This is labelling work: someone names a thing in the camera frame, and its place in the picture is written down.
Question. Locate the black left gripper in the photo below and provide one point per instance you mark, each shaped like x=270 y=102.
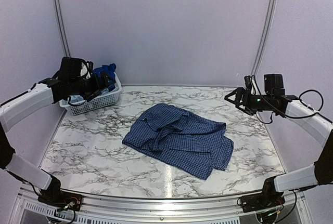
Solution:
x=98 y=87

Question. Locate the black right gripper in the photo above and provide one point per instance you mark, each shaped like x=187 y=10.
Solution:
x=240 y=92

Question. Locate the blue checked shirt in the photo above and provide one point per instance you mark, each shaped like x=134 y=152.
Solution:
x=181 y=139

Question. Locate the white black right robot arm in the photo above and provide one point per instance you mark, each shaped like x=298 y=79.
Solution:
x=305 y=122

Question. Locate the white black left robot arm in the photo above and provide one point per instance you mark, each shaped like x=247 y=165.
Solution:
x=75 y=77

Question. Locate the white plastic laundry basket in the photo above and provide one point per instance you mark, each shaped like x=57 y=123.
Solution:
x=105 y=100

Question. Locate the royal blue garment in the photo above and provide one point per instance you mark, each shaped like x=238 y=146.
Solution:
x=109 y=72

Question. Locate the light blue garment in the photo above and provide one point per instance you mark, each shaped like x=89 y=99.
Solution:
x=76 y=99

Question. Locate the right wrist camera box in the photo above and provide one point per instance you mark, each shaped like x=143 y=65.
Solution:
x=248 y=82

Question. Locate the right aluminium corner post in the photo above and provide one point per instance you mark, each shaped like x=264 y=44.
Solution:
x=264 y=36

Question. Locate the aluminium corner post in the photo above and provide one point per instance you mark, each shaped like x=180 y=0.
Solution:
x=61 y=28
x=264 y=36

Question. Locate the left aluminium corner post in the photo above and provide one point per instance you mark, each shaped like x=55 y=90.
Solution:
x=61 y=28

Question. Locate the aluminium front frame rail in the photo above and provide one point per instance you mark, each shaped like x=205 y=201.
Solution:
x=113 y=209

